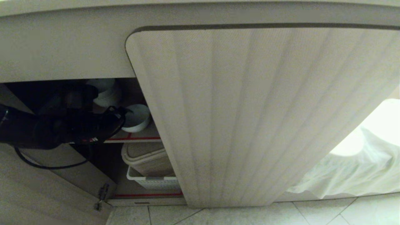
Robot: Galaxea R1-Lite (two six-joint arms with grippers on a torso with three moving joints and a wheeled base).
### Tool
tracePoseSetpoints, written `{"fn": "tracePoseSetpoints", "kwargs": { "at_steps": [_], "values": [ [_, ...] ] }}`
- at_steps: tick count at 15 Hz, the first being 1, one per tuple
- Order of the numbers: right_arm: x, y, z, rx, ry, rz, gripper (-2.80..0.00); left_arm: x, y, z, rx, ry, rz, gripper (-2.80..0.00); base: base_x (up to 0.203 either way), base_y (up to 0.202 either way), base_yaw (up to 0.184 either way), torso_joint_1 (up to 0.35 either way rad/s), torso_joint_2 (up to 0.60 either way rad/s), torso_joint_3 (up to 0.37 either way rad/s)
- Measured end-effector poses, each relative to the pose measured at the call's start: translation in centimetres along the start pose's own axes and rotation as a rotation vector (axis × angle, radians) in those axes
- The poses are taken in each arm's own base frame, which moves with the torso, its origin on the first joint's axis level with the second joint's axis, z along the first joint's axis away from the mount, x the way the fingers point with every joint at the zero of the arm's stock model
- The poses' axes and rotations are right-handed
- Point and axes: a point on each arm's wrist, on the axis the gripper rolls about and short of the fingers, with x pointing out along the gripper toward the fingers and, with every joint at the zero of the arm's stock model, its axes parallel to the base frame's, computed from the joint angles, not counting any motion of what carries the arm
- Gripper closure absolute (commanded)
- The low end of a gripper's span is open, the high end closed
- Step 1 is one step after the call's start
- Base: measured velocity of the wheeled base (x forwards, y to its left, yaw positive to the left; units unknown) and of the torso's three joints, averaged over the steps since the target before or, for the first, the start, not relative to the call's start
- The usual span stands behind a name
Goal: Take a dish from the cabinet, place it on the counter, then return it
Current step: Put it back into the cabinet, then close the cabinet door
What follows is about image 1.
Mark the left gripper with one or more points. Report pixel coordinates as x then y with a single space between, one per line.
104 126

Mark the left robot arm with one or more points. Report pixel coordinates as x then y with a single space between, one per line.
28 128

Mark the cabinet shelf with red edge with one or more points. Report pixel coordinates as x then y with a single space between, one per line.
140 137

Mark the beige kitchen cabinet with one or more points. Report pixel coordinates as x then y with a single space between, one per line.
62 50

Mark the plain beige cabinet door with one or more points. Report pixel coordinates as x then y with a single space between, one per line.
37 193

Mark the fluted beige cabinet door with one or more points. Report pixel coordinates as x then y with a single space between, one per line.
250 118

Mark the stack of white dishes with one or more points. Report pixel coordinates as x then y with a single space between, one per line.
107 93

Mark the white bowl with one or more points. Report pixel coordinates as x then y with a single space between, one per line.
139 117

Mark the beige lidded container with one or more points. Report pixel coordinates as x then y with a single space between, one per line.
150 159

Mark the metal door hinge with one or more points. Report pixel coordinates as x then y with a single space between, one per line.
102 195

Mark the white perforated basket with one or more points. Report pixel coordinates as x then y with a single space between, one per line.
156 182

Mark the white cloth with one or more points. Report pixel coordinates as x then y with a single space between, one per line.
359 168

